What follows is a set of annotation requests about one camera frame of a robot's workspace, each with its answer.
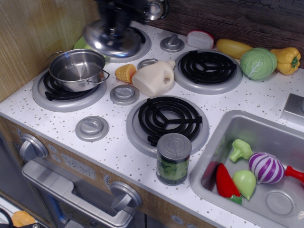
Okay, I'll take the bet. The steel pot lid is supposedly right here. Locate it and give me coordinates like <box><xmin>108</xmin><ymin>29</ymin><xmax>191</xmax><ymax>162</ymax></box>
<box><xmin>83</xmin><ymin>20</ymin><xmax>141</xmax><ymax>57</ymax></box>

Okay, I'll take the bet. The orange object with black cable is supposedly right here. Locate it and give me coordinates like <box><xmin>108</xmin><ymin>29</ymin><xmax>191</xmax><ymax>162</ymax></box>
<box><xmin>0</xmin><ymin>209</ymin><xmax>36</xmax><ymax>228</ymax></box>

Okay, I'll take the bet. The right oven dial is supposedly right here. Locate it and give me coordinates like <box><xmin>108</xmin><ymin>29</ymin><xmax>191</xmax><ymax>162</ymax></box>
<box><xmin>110</xmin><ymin>181</ymin><xmax>143</xmax><ymax>212</ymax></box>

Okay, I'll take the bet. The steel pot with handles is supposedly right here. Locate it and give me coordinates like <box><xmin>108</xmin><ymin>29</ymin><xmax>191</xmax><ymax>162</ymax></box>
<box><xmin>49</xmin><ymin>49</ymin><xmax>110</xmax><ymax>92</ymax></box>

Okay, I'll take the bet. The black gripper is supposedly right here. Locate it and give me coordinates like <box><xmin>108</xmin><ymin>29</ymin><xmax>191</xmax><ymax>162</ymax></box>
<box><xmin>96</xmin><ymin>0</ymin><xmax>149</xmax><ymax>31</ymax></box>

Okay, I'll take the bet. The silver knob behind jug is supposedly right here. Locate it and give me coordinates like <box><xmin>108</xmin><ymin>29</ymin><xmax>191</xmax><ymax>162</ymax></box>
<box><xmin>137</xmin><ymin>58</ymin><xmax>158</xmax><ymax>70</ymax></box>

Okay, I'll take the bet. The back right stove burner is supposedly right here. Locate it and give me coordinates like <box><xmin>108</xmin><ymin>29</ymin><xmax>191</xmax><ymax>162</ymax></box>
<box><xmin>174</xmin><ymin>49</ymin><xmax>243</xmax><ymax>95</ymax></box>

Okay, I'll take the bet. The silver knob middle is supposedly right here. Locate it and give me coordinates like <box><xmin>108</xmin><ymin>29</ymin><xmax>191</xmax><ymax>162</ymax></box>
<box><xmin>110</xmin><ymin>85</ymin><xmax>139</xmax><ymax>105</ymax></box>

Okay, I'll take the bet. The silver knob front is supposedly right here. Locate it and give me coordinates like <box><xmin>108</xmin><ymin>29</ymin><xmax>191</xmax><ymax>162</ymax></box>
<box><xmin>75</xmin><ymin>116</ymin><xmax>109</xmax><ymax>142</ymax></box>

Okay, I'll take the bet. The toy corn cob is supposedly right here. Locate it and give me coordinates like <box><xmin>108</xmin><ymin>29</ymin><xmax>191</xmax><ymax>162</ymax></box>
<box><xmin>114</xmin><ymin>64</ymin><xmax>137</xmax><ymax>84</ymax></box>

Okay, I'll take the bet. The front right stove burner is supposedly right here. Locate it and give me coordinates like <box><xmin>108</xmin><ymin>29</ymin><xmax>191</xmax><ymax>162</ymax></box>
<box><xmin>126</xmin><ymin>96</ymin><xmax>209</xmax><ymax>158</ymax></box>

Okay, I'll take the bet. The hanging steel ladle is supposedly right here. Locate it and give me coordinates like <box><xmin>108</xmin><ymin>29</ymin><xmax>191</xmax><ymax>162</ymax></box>
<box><xmin>145</xmin><ymin>0</ymin><xmax>170</xmax><ymax>20</ymax></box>

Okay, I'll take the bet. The toy cheese wedge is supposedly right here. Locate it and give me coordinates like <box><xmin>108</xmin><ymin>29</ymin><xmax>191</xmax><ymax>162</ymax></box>
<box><xmin>187</xmin><ymin>30</ymin><xmax>214</xmax><ymax>49</ymax></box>

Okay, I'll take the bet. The silver oven door handle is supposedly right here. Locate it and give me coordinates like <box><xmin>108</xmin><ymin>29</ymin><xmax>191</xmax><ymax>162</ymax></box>
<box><xmin>22</xmin><ymin>161</ymin><xmax>133</xmax><ymax>228</ymax></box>

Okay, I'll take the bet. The red toy chili pepper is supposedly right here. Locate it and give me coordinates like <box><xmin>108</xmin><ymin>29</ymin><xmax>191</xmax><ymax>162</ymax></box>
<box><xmin>216</xmin><ymin>163</ymin><xmax>242</xmax><ymax>205</ymax></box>

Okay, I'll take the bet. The light green plastic plate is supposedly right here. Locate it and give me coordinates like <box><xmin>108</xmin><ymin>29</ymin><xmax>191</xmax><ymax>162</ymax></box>
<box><xmin>73</xmin><ymin>36</ymin><xmax>93</xmax><ymax>50</ymax></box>

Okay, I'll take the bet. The green toy broccoli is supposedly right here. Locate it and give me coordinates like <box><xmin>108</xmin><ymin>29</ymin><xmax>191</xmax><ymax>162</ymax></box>
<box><xmin>229</xmin><ymin>139</ymin><xmax>253</xmax><ymax>162</ymax></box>

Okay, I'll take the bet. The green toy cabbage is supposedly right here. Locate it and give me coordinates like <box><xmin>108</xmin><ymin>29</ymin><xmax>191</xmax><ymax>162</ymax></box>
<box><xmin>240</xmin><ymin>47</ymin><xmax>277</xmax><ymax>80</ymax></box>

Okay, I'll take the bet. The cream toy milk jug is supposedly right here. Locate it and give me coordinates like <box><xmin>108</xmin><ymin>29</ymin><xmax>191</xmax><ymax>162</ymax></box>
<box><xmin>132</xmin><ymin>61</ymin><xmax>176</xmax><ymax>97</ymax></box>

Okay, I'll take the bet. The back left stove burner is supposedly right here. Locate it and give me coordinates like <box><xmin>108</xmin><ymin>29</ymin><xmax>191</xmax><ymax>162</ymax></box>
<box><xmin>104</xmin><ymin>27</ymin><xmax>152</xmax><ymax>63</ymax></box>

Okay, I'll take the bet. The purple toy onion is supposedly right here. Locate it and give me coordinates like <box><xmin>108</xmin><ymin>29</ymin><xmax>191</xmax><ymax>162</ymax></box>
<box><xmin>248</xmin><ymin>152</ymin><xmax>285</xmax><ymax>184</ymax></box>

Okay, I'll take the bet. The green labelled toy can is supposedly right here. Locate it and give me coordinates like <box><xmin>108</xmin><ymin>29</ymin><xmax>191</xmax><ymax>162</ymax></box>
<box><xmin>156</xmin><ymin>133</ymin><xmax>192</xmax><ymax>185</ymax></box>

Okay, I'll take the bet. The light green toy pear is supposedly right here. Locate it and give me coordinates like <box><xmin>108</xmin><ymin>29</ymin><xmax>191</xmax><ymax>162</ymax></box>
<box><xmin>232</xmin><ymin>170</ymin><xmax>257</xmax><ymax>200</ymax></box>

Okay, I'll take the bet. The silver sink basin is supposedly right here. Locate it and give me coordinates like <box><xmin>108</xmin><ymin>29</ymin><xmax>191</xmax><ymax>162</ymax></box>
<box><xmin>190</xmin><ymin>110</ymin><xmax>304</xmax><ymax>228</ymax></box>

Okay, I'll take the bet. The yellow toy squash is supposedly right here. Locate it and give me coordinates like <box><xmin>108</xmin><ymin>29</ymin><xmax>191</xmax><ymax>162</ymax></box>
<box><xmin>216</xmin><ymin>38</ymin><xmax>253</xmax><ymax>59</ymax></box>

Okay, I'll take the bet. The yellow toy bell pepper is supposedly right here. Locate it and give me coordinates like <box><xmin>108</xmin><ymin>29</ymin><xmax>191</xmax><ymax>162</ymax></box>
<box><xmin>270</xmin><ymin>47</ymin><xmax>301</xmax><ymax>75</ymax></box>

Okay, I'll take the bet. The silver knob back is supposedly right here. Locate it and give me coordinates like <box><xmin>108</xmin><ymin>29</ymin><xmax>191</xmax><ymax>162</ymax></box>
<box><xmin>160</xmin><ymin>34</ymin><xmax>185</xmax><ymax>52</ymax></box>

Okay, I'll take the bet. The oven dial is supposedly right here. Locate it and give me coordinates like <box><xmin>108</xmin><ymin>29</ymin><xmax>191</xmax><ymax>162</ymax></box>
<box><xmin>110</xmin><ymin>181</ymin><xmax>143</xmax><ymax>212</ymax></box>
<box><xmin>19</xmin><ymin>133</ymin><xmax>48</xmax><ymax>161</ymax></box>

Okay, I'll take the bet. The stove burner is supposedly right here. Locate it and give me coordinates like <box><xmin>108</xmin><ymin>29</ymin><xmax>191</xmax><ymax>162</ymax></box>
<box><xmin>32</xmin><ymin>70</ymin><xmax>107</xmax><ymax>113</ymax></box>
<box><xmin>126</xmin><ymin>96</ymin><xmax>209</xmax><ymax>158</ymax></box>
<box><xmin>104</xmin><ymin>27</ymin><xmax>152</xmax><ymax>63</ymax></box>
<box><xmin>174</xmin><ymin>49</ymin><xmax>243</xmax><ymax>95</ymax></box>

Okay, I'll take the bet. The red toy utensil handle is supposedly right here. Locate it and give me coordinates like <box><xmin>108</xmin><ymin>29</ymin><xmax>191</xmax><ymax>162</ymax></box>
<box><xmin>285</xmin><ymin>166</ymin><xmax>304</xmax><ymax>185</ymax></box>

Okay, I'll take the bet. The left oven dial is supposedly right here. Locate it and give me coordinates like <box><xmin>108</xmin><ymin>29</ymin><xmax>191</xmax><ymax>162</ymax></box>
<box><xmin>19</xmin><ymin>133</ymin><xmax>48</xmax><ymax>161</ymax></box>

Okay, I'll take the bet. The front left stove burner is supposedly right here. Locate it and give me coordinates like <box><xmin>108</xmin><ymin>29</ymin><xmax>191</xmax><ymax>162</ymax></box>
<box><xmin>32</xmin><ymin>70</ymin><xmax>107</xmax><ymax>113</ymax></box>

